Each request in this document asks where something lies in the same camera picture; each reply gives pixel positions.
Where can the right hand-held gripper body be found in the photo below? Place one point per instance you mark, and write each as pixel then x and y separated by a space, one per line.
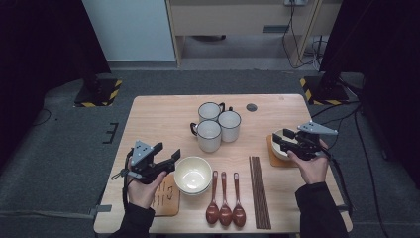
pixel 308 145

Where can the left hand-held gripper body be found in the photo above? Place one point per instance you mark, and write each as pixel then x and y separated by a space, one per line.
pixel 143 158

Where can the cream ceramic bowl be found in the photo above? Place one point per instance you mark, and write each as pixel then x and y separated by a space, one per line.
pixel 198 193
pixel 193 173
pixel 280 153

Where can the carved wooden coaster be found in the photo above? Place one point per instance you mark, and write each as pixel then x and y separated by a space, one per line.
pixel 171 205
pixel 275 162

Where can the white mug black rim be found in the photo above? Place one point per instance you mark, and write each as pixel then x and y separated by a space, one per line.
pixel 229 130
pixel 208 139
pixel 209 110

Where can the row of brown chopsticks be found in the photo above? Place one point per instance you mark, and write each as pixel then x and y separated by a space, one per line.
pixel 259 195

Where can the reddish brown wooden spoon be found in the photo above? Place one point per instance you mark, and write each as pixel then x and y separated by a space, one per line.
pixel 225 214
pixel 212 213
pixel 238 215

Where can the person's right hand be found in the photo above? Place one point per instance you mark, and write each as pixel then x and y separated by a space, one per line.
pixel 313 170

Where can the person's left hand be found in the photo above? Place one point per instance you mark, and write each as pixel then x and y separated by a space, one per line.
pixel 143 195

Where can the black floor tape mark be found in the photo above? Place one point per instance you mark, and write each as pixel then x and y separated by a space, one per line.
pixel 114 132

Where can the dark round table grommet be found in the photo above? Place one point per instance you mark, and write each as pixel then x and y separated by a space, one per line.
pixel 251 107

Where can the black stand hazard striped base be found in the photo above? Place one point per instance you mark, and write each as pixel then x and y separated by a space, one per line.
pixel 330 95
pixel 99 95

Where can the grey tape strip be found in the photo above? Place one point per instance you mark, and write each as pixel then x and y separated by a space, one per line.
pixel 343 208
pixel 100 210

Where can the black curtain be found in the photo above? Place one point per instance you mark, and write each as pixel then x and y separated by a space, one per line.
pixel 389 66
pixel 33 49

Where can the pale partition panel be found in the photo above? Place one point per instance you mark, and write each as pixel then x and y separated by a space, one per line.
pixel 132 29

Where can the white power socket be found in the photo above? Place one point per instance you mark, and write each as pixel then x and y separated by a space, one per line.
pixel 295 2

